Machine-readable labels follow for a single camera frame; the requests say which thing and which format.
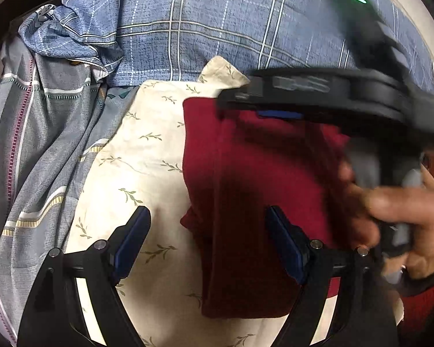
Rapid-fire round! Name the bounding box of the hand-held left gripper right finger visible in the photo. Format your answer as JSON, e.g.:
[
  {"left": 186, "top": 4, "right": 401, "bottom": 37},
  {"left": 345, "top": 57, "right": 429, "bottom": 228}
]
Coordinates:
[{"left": 265, "top": 205, "right": 400, "bottom": 347}]

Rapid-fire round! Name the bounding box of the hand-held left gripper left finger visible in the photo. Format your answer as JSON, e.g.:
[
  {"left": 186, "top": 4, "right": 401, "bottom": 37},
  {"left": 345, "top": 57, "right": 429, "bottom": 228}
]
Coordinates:
[{"left": 17, "top": 205, "right": 152, "bottom": 347}]

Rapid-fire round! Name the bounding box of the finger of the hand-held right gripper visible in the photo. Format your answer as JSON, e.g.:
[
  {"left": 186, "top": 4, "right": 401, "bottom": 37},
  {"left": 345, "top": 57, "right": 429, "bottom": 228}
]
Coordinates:
[{"left": 216, "top": 77, "right": 305, "bottom": 121}]

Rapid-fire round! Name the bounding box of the dark red fleece garment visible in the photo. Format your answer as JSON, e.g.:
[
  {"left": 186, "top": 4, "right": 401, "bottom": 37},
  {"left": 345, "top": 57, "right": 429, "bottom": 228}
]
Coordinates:
[{"left": 180, "top": 97, "right": 384, "bottom": 319}]

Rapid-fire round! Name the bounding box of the person's right forearm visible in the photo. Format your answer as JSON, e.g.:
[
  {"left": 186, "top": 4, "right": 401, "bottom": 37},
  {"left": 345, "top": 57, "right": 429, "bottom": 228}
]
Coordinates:
[{"left": 396, "top": 262, "right": 434, "bottom": 338}]

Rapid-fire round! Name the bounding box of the person's right hand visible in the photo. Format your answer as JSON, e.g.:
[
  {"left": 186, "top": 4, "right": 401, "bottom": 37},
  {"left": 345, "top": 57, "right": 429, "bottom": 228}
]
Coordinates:
[{"left": 338, "top": 159, "right": 434, "bottom": 280}]

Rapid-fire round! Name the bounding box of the cream floral sheet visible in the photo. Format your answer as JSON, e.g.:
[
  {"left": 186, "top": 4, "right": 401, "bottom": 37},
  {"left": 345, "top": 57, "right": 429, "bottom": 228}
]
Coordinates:
[{"left": 63, "top": 56, "right": 342, "bottom": 347}]

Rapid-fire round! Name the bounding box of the blue plaid shirt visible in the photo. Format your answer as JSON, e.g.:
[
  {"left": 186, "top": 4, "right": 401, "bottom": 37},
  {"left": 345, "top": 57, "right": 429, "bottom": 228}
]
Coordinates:
[{"left": 18, "top": 0, "right": 434, "bottom": 93}]

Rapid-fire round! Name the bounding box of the grey star print quilt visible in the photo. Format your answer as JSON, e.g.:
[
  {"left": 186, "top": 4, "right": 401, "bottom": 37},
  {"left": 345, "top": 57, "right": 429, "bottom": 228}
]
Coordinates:
[{"left": 0, "top": 36, "right": 141, "bottom": 345}]

